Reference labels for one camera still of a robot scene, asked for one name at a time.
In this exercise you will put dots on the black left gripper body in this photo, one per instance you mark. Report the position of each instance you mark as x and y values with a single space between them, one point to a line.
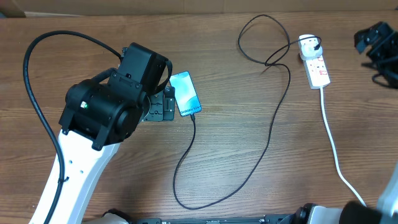
162 107

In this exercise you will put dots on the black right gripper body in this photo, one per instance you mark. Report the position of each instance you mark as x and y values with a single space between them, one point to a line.
382 53

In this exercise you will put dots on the blue Galaxy smartphone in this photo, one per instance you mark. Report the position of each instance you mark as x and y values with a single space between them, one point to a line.
185 94

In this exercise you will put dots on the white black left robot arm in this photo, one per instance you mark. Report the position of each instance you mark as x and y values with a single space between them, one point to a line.
100 113

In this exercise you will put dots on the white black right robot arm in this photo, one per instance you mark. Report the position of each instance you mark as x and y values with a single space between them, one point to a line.
352 212

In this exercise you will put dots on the white charger plug adapter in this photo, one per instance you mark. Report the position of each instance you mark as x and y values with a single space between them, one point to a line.
310 47

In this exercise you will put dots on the white power extension strip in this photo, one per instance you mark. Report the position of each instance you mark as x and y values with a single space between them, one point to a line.
317 73

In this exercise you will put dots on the brown cardboard panel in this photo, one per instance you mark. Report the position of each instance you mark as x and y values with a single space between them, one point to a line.
21 8

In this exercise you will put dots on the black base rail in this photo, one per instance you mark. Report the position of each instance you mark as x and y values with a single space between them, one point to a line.
267 219

